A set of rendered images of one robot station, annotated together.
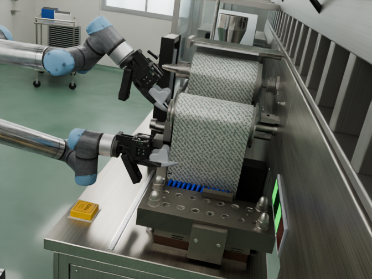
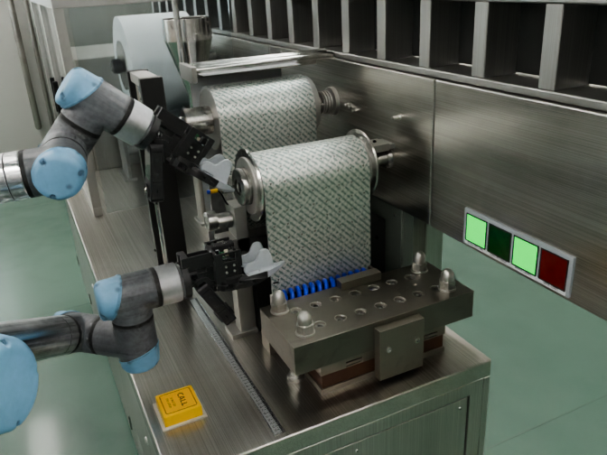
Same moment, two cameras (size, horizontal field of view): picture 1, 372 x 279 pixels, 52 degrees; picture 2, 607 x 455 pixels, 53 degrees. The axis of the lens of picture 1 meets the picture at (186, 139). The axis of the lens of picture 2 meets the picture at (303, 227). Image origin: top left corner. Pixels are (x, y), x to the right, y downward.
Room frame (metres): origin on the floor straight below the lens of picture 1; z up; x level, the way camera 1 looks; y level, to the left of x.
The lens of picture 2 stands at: (0.16, 0.54, 1.64)
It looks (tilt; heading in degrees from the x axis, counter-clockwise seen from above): 23 degrees down; 329
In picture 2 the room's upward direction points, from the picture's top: 3 degrees counter-clockwise
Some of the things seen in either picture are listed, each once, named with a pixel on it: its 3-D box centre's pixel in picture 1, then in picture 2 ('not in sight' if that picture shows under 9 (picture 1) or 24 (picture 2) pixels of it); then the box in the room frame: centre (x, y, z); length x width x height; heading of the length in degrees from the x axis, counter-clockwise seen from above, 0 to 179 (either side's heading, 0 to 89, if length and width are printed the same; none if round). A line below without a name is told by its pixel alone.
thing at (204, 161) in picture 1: (205, 163); (321, 244); (1.12, -0.07, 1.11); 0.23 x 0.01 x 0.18; 84
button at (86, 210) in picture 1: (84, 210); (179, 405); (1.06, 0.29, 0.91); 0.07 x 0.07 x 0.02; 84
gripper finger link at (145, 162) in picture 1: (148, 161); (245, 278); (1.12, 0.11, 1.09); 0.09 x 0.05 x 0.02; 83
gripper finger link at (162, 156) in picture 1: (163, 157); (265, 261); (1.12, 0.06, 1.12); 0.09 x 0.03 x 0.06; 83
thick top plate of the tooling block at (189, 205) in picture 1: (207, 215); (368, 311); (1.00, -0.10, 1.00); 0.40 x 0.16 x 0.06; 84
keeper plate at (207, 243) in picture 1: (206, 244); (399, 348); (0.90, -0.10, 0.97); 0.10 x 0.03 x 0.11; 84
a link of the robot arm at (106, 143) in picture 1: (109, 145); (169, 283); (1.16, 0.25, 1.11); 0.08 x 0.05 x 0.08; 174
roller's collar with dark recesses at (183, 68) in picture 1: (185, 70); (197, 121); (1.45, 0.04, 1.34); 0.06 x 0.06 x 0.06; 84
